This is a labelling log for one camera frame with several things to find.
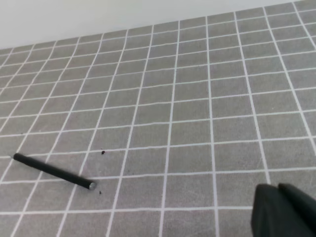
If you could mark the black pen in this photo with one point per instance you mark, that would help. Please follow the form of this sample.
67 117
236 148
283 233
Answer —
54 171

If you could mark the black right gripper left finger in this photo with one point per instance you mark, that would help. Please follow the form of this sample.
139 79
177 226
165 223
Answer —
272 214

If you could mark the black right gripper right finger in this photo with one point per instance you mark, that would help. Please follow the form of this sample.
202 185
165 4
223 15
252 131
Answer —
303 204

